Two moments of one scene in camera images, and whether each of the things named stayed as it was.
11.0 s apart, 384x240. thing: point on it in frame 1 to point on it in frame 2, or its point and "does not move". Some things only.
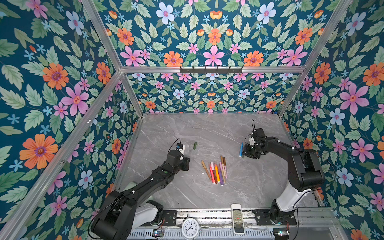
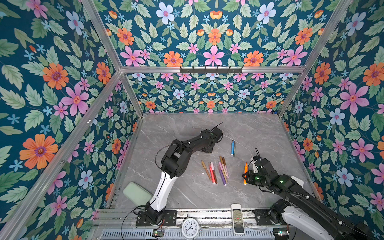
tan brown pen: (203, 163) does not move
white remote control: (237, 219) does not move
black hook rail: (211, 70) does not move
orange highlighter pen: (217, 173) to (246, 170)
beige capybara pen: (223, 168) does not move
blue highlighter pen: (241, 148) to (232, 148)
